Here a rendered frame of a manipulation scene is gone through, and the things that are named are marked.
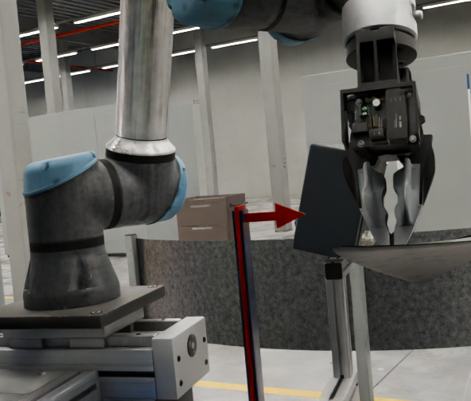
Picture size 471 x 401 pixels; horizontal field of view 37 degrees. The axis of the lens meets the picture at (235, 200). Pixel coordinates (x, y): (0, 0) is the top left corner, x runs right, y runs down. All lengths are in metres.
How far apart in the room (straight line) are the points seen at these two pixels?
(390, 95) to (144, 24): 0.54
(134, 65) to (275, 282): 1.55
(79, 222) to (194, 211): 6.46
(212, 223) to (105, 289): 6.36
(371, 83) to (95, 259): 0.58
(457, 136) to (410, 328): 4.42
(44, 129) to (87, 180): 10.38
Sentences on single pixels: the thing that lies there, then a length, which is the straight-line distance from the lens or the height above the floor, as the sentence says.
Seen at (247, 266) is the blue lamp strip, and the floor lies 1.13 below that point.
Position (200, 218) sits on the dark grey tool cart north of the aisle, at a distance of 7.51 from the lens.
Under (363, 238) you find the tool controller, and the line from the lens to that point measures 1.26.
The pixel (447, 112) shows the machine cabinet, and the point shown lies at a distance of 6.81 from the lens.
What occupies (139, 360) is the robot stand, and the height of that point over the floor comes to 0.96.
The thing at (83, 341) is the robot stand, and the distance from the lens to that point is 1.10.
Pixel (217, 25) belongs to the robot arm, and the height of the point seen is 1.38.
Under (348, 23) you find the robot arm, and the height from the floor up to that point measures 1.36.
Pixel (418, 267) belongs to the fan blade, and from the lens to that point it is 0.76.
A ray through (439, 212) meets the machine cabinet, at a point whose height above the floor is 0.61.
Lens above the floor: 1.23
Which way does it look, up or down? 3 degrees down
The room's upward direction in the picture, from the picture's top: 5 degrees counter-clockwise
